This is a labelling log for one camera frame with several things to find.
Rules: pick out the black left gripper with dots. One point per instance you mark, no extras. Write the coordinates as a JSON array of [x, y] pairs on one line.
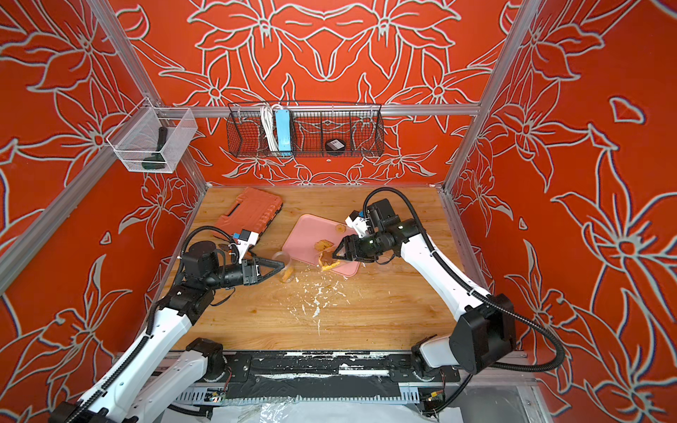
[[255, 273]]

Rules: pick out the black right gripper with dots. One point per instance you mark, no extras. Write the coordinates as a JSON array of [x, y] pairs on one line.
[[350, 248]]

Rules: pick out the clear cookie jar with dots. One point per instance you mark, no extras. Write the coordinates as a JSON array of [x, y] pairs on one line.
[[327, 261], [287, 273]]

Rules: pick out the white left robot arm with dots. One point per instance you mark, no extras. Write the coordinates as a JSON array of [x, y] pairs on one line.
[[210, 260]]

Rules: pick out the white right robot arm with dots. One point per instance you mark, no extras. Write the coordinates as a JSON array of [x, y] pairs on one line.
[[485, 329]]

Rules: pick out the orange cookies on tray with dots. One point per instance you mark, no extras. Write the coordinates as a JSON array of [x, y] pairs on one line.
[[323, 245]]

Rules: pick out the pink plastic tray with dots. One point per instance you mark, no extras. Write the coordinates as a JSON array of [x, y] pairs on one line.
[[308, 230]]

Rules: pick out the orange plastic tool case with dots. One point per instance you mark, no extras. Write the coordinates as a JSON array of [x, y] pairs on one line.
[[253, 210]]

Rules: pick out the light blue box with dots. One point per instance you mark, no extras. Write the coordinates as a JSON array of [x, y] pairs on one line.
[[283, 126]]

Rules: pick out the dark green flashlight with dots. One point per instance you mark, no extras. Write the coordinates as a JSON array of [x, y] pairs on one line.
[[156, 160]]

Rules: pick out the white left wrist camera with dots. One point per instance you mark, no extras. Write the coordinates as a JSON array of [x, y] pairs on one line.
[[244, 241]]

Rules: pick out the black wire wall basket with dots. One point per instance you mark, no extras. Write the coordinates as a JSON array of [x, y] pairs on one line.
[[252, 133]]

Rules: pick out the clear acrylic wall box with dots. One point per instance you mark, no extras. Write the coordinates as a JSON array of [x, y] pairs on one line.
[[135, 137]]

